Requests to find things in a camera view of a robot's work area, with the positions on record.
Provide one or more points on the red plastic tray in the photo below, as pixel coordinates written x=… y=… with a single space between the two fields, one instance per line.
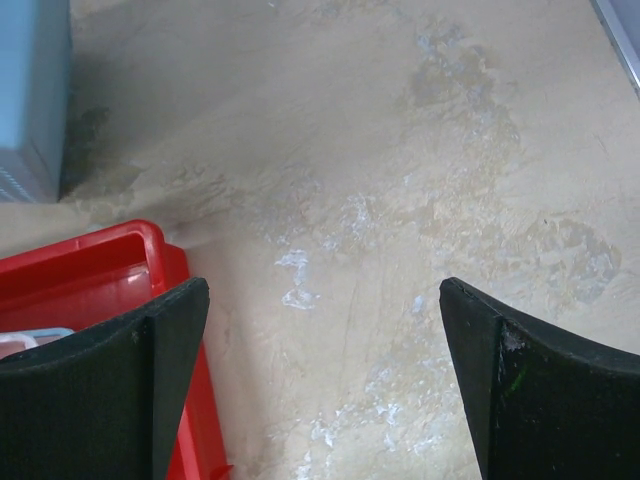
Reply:
x=81 y=281

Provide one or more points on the light blue perforated basket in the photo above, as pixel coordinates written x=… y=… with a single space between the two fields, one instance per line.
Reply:
x=36 y=51

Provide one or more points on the pink perforated basket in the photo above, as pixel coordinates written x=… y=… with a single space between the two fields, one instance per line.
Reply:
x=12 y=343

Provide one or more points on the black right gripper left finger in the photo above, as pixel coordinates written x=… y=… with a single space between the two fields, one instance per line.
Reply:
x=105 y=402

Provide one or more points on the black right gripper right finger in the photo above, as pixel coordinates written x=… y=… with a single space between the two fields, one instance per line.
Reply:
x=540 y=402

